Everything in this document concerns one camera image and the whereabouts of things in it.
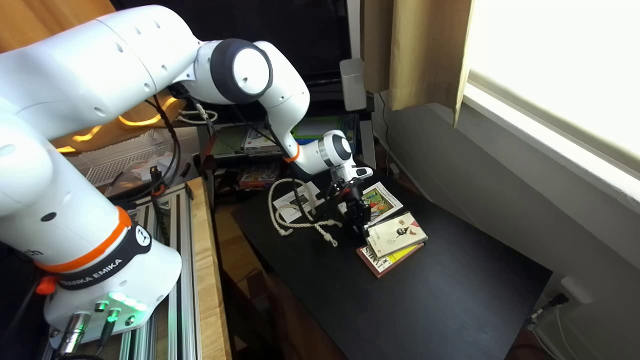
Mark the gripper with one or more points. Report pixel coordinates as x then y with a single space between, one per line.
356 206

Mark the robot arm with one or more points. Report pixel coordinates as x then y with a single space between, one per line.
90 65

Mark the colourful picture book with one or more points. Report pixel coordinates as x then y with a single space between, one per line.
382 201

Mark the white book with figure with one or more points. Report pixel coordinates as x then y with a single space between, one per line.
397 235

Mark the red-edged book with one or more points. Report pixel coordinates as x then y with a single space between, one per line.
376 265

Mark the yellow book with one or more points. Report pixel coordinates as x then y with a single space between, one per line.
400 254

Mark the white paper card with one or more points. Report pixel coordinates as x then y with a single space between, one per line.
287 204

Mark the green flat box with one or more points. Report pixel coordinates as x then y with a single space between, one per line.
320 127

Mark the colourful game box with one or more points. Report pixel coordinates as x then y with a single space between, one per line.
259 175

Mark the stack of game boxes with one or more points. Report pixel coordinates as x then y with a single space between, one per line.
257 142

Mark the white box speaker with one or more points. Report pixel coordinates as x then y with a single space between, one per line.
353 84

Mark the black shelf unit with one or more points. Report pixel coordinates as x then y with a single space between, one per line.
225 150

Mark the beige curtain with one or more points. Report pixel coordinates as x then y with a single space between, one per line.
425 50

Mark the white plastic basket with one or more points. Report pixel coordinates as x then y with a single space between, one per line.
120 160

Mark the window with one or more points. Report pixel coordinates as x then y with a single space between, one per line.
560 65

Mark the white wall socket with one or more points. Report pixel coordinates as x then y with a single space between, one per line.
576 289

